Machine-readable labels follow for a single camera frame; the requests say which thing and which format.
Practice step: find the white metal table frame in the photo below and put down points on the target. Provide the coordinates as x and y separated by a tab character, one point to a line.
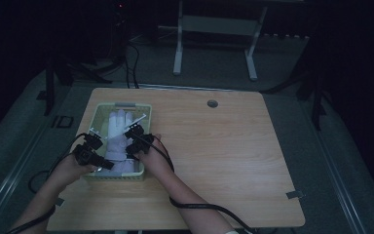
217	24

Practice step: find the black chair base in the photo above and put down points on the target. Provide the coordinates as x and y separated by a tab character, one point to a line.
315	87

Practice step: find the grey tape strip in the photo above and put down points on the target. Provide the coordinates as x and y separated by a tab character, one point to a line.
294	194

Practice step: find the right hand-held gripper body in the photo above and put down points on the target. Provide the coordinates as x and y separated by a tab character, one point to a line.
144	141

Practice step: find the black tripod stand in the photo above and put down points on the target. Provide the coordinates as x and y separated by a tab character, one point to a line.
61	74

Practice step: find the person's right hand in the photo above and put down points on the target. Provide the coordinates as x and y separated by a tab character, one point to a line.
154	159

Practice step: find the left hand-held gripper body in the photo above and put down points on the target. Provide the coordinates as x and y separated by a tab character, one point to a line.
85	155

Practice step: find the white padded glove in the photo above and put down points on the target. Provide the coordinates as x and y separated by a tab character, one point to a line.
118	143

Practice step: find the black square floor frame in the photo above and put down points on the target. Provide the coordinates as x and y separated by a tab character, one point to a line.
63	121

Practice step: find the person's left hand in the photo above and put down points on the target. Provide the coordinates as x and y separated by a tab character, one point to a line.
71	170

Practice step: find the pale green plastic basket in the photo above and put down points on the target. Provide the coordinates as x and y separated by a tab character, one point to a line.
100	113

